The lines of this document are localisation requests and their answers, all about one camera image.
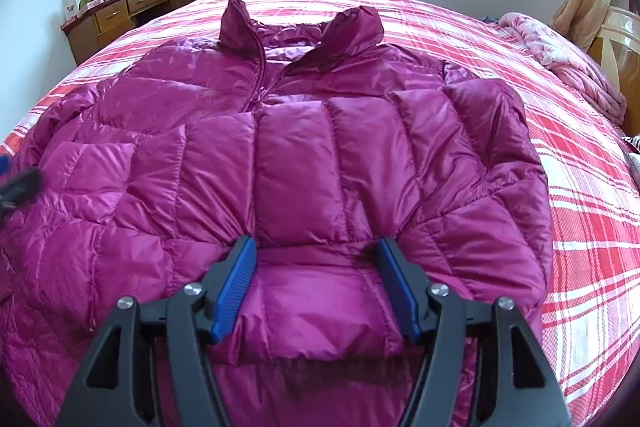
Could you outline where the cream headboard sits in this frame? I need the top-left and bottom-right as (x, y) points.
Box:
(587, 7), (640, 142)

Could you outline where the red plaid bed sheet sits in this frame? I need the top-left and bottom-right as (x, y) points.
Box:
(0, 0), (640, 427)

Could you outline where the pink floral quilt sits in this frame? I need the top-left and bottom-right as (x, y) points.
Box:
(497, 12), (628, 128)

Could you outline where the magenta puffer jacket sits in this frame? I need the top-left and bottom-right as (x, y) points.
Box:
(0, 0), (553, 427)

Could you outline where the wooden desk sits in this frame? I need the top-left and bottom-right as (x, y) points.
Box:
(61, 0), (196, 66)

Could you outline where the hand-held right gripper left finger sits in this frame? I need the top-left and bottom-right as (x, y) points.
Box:
(55, 234), (258, 427)

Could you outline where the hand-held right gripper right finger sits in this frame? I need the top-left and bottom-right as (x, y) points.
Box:
(376, 237), (573, 427)

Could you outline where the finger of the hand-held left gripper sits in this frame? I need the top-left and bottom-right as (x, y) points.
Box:
(0, 151), (42, 218)

